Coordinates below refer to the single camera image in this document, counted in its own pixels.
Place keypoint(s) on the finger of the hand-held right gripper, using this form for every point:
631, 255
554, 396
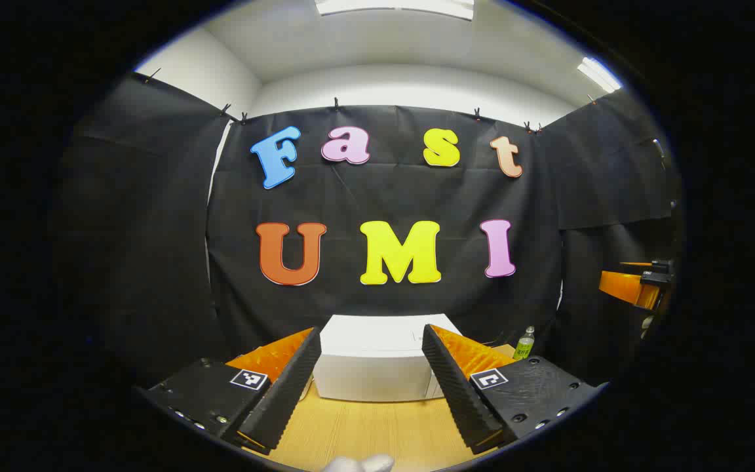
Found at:
623, 287

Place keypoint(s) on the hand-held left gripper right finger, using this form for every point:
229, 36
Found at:
459, 400

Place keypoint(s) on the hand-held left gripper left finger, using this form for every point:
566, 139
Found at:
289, 393

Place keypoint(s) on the white microwave oven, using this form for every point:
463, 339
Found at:
377, 357

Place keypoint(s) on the green drink bottle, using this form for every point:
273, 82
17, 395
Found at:
523, 345

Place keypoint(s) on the ceiling light panel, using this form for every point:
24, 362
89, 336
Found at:
599, 74
394, 6

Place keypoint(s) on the black backdrop cloth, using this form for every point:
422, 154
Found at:
384, 196

